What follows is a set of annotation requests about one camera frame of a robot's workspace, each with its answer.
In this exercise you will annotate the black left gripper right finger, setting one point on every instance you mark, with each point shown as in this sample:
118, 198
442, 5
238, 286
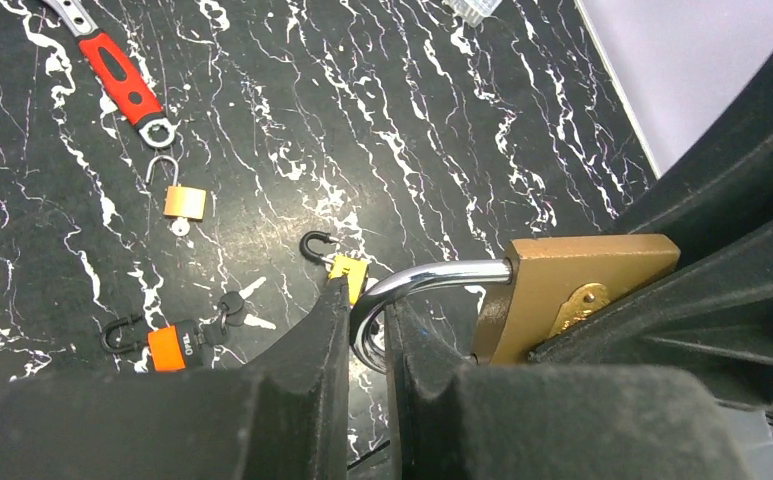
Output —
453, 419

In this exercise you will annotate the large brass padlock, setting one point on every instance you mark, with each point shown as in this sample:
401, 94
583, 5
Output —
538, 290

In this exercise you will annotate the orange black padlock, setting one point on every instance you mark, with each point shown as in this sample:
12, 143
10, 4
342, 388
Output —
174, 348

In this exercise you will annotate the black head keys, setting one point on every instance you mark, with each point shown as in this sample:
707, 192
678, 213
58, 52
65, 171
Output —
234, 320

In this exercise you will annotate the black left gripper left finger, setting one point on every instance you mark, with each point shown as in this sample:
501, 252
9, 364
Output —
283, 415

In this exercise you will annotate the clear plastic screw box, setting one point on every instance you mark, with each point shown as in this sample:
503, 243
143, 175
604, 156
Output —
473, 12

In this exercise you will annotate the small brass padlock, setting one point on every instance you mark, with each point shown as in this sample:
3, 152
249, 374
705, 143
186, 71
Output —
183, 205

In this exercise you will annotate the red handled adjustable wrench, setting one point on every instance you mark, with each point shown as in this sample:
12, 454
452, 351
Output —
119, 77

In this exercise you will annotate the yellow padlock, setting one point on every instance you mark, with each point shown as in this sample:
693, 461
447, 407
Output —
354, 270

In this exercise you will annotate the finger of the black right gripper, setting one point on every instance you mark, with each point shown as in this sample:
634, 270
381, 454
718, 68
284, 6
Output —
713, 319
721, 189

